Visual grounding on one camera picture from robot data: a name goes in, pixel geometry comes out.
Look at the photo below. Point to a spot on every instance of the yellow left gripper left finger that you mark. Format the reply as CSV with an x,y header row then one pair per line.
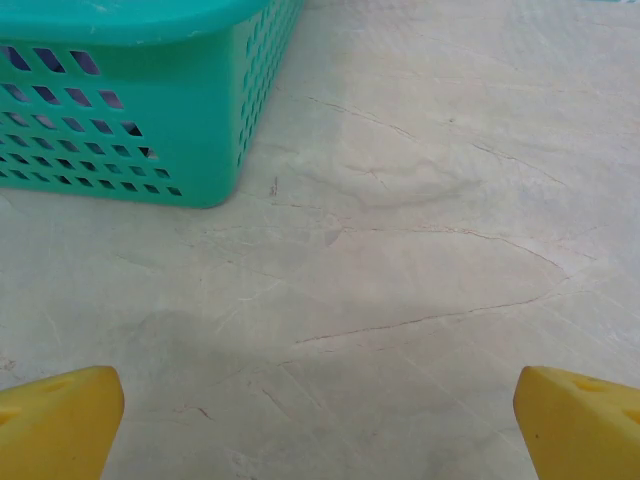
x,y
55,430

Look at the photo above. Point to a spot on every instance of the teal plastic basket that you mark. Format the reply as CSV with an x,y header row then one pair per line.
x,y
200,110

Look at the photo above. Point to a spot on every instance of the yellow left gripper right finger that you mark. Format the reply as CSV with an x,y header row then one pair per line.
x,y
585,430

